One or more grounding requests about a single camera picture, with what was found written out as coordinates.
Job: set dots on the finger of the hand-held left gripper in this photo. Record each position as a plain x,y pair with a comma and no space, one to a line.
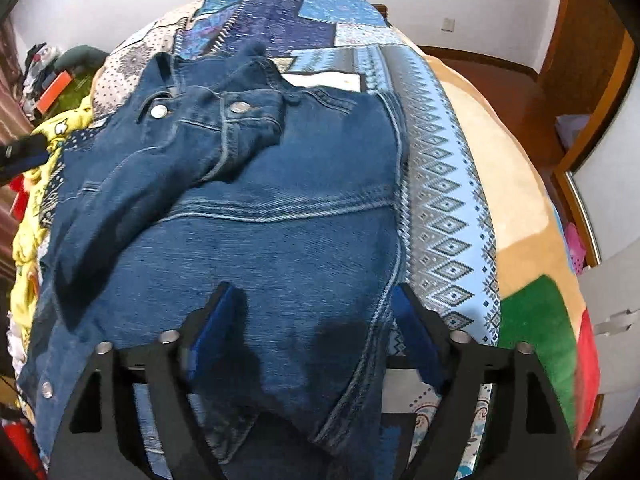
25,152

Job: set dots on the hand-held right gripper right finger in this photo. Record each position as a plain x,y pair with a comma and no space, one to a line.
412,330

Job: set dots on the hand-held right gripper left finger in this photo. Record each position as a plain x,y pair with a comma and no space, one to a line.
217,332

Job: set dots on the blue denim jacket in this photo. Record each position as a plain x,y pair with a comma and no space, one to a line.
280,240

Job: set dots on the pile of clothes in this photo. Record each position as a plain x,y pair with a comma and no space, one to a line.
37,67

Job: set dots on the orange box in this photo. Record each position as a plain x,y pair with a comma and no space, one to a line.
54,91

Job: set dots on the green patterned cloth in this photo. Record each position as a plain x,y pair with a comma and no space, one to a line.
77,92

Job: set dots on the yellow cartoon blanket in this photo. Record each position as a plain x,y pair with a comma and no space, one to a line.
30,250

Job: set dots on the dark grey pillow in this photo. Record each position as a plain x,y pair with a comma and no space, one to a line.
80,57

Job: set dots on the blue patchwork blanket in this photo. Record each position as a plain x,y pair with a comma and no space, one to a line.
445,200

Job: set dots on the tan plush blanket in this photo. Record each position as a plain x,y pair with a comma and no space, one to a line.
515,185

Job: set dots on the pink plastic slipper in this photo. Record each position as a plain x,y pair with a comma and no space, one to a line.
574,250

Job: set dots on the white board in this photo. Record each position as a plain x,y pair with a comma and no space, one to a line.
617,300

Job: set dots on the pale purple bag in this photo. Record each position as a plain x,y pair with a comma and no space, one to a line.
572,131

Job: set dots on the wooden wardrobe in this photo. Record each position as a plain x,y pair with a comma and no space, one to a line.
580,35

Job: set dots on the white wall socket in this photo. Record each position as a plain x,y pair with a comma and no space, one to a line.
448,23

